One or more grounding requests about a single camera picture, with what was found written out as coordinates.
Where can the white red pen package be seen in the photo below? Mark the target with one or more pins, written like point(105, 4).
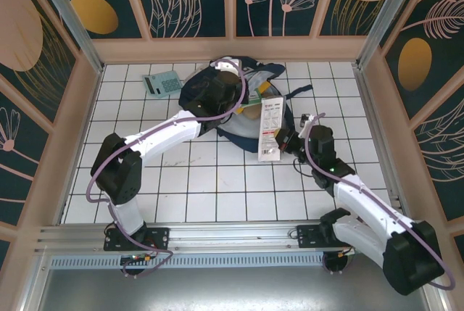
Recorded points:
point(271, 126)

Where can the navy blue backpack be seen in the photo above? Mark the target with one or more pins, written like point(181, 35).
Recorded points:
point(195, 90)

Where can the green notebook with house picture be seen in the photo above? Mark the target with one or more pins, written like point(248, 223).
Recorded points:
point(258, 96)

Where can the teal calculator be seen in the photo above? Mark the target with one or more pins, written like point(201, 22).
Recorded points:
point(161, 84)

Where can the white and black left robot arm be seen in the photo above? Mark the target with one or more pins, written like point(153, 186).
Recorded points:
point(163, 135)

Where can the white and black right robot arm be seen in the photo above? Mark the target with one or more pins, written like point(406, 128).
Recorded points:
point(369, 202)

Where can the grey steel plate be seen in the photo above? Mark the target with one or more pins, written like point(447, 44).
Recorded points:
point(217, 289)

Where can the aluminium side rail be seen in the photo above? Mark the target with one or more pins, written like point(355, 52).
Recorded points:
point(362, 78)

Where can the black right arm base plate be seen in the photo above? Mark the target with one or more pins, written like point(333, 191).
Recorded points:
point(308, 236)

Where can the aluminium mounting rail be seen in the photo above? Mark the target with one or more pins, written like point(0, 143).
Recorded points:
point(235, 235)

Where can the aluminium frame post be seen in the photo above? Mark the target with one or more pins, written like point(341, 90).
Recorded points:
point(388, 10)
point(69, 17)

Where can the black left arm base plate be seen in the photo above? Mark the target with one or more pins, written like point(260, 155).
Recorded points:
point(159, 236)

